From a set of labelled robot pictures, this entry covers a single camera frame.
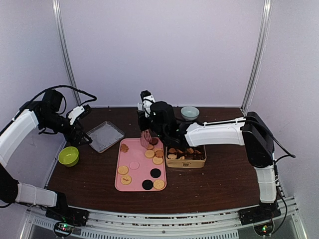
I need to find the silver metal tin lid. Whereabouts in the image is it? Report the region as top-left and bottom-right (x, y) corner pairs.
(87, 121), (125, 153)

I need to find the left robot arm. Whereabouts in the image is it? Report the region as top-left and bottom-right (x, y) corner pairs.
(0, 85), (97, 221)

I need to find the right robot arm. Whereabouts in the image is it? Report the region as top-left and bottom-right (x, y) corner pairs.
(138, 90), (295, 220)

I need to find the green bowl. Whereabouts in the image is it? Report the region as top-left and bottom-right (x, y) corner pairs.
(58, 146), (79, 167)

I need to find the pale blue ceramic bowl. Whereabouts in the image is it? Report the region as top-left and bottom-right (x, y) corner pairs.
(180, 106), (200, 121)

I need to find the gold cookie tin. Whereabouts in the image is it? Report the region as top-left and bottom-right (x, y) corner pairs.
(165, 145), (207, 168)

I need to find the pink round cookie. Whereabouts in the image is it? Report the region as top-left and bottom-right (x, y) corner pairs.
(129, 161), (140, 170)

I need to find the pink tray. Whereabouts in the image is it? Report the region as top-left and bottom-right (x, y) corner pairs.
(115, 138), (166, 192)

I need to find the black sandwich cookie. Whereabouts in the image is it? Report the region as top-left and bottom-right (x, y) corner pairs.
(150, 168), (161, 178)
(142, 180), (153, 190)

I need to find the yellow round cookie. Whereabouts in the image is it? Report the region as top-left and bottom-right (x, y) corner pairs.
(153, 180), (165, 190)

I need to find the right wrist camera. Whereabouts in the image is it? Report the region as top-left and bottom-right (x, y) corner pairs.
(150, 101), (177, 126)

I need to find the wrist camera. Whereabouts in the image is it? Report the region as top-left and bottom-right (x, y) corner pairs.
(150, 101), (177, 126)
(42, 90), (64, 112)

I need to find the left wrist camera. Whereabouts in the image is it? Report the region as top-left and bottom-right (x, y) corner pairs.
(42, 90), (64, 112)

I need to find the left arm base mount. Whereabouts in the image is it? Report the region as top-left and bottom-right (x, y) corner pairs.
(45, 207), (89, 227)

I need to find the aluminium corner post right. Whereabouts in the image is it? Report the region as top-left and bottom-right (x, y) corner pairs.
(241, 0), (273, 115)

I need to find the aluminium corner post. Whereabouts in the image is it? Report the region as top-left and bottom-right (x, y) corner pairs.
(51, 0), (82, 105)
(241, 0), (273, 115)

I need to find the aluminium corner post left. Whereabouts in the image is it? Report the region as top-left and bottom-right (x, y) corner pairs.
(51, 0), (82, 105)

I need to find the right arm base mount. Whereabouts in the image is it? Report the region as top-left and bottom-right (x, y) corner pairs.
(238, 204), (281, 225)

